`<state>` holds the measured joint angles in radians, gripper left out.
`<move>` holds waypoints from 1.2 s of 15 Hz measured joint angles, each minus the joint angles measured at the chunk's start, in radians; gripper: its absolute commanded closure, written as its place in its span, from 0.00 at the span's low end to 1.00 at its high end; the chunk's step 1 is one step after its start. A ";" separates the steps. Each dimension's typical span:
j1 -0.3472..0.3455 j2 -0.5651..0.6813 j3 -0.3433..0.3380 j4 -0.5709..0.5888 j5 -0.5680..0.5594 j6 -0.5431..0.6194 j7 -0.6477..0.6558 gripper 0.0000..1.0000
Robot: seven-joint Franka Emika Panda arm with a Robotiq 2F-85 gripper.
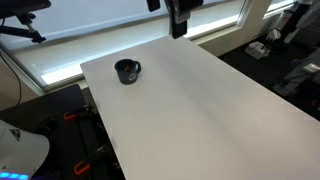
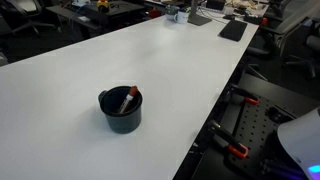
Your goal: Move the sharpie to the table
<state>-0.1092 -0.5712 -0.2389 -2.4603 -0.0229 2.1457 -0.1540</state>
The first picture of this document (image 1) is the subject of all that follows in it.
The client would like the lower orange-handled black clamp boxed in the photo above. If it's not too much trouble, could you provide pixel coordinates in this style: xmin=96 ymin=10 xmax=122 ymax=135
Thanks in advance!
xmin=73 ymin=144 xmax=109 ymax=176

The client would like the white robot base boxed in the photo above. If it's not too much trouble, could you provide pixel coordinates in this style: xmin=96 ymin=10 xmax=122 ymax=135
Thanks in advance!
xmin=0 ymin=120 xmax=50 ymax=180

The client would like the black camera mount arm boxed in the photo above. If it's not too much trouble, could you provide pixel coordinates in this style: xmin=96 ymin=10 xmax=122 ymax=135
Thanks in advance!
xmin=0 ymin=0 xmax=51 ymax=43

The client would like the black wall cable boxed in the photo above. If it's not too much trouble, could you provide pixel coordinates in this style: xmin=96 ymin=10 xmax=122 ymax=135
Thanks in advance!
xmin=0 ymin=53 xmax=23 ymax=108

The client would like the white device on floor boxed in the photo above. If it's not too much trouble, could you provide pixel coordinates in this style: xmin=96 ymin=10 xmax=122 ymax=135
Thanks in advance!
xmin=245 ymin=41 xmax=270 ymax=60

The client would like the black side table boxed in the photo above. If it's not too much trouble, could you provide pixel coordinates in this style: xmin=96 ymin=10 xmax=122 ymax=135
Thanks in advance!
xmin=0 ymin=85 xmax=126 ymax=180

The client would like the orange-handled black clamp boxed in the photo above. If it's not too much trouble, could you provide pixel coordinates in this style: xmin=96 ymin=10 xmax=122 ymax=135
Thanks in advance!
xmin=63 ymin=104 xmax=94 ymax=121
xmin=73 ymin=144 xmax=109 ymax=176

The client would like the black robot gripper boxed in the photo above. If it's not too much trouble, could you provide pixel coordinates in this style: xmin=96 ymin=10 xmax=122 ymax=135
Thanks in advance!
xmin=146 ymin=0 xmax=203 ymax=39

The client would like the dark blue ceramic mug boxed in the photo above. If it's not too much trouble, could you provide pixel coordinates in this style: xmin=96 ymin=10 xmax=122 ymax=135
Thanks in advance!
xmin=114 ymin=59 xmax=141 ymax=85

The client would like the upper orange-handled black clamp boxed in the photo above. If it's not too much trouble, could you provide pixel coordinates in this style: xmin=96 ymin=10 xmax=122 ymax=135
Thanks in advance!
xmin=63 ymin=104 xmax=94 ymax=121

